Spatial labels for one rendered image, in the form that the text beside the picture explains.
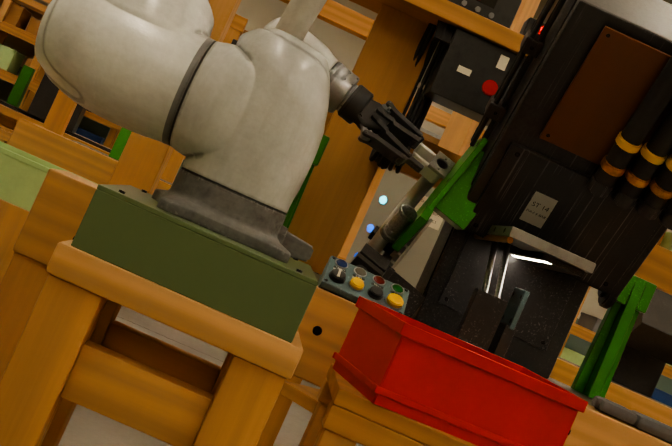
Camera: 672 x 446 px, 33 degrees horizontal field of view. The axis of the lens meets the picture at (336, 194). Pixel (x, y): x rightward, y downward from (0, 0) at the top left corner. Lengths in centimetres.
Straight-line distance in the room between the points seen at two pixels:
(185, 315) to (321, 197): 115
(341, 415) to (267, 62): 50
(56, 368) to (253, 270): 26
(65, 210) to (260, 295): 61
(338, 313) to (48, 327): 63
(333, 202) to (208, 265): 113
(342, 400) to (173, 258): 36
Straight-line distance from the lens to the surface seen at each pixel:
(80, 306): 137
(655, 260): 269
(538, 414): 168
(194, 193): 144
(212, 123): 143
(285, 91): 143
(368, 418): 159
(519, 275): 231
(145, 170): 249
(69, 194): 189
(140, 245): 136
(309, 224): 247
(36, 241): 190
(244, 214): 143
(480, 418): 164
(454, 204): 213
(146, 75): 145
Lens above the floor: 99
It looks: 2 degrees up
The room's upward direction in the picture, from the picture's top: 24 degrees clockwise
